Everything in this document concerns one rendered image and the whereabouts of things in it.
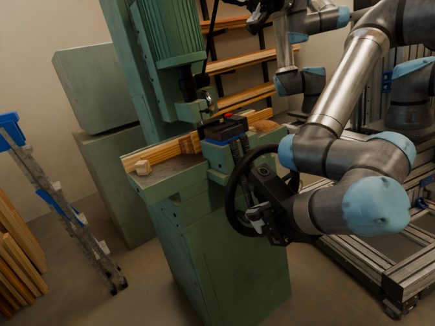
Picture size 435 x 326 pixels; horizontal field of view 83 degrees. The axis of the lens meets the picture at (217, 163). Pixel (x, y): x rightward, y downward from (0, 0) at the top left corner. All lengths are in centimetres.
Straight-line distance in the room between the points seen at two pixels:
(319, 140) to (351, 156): 7
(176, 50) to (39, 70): 244
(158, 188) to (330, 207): 51
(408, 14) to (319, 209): 47
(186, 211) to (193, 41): 54
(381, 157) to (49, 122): 304
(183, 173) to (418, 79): 84
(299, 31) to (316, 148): 69
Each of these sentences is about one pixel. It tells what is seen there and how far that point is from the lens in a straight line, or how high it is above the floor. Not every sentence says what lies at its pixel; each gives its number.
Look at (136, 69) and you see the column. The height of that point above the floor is 122.
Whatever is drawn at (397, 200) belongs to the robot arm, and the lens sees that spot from 39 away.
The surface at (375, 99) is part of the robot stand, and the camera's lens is 133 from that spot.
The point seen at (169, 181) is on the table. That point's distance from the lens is 76.
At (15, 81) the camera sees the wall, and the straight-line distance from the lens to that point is 317.
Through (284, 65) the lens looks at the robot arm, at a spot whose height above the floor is 109.
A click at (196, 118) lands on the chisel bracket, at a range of 89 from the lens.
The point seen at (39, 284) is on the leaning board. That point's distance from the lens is 215.
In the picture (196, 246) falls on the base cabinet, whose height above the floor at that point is 61.
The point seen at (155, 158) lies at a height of 92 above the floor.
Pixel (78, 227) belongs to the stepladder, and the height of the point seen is 52.
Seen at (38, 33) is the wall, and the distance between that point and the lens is 322.
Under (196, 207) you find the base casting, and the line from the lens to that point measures 84.
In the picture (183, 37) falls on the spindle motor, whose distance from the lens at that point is 85.
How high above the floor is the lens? 120
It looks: 23 degrees down
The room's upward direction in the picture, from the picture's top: 13 degrees counter-clockwise
